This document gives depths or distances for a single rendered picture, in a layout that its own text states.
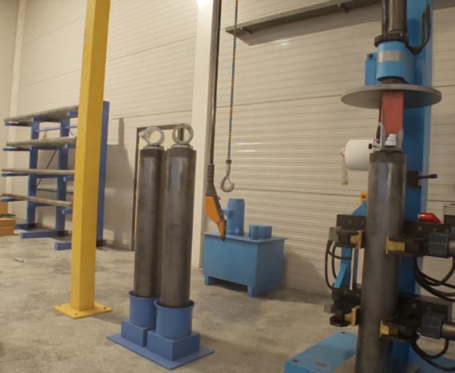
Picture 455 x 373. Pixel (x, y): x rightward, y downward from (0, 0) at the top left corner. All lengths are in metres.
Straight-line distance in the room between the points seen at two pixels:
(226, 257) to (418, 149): 2.72
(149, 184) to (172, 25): 4.44
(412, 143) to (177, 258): 1.76
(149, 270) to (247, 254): 1.75
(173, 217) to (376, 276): 1.36
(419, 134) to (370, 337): 1.33
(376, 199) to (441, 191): 2.09
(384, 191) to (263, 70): 3.52
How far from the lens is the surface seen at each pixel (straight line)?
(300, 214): 5.09
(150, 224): 3.11
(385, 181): 2.46
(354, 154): 3.49
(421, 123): 2.94
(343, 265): 2.89
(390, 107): 2.37
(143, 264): 3.16
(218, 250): 4.93
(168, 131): 6.65
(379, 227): 2.47
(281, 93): 5.40
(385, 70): 2.59
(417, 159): 2.92
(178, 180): 2.85
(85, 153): 3.87
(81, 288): 4.00
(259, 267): 4.66
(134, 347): 3.24
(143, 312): 3.22
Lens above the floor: 1.25
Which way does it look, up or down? level
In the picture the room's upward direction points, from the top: 3 degrees clockwise
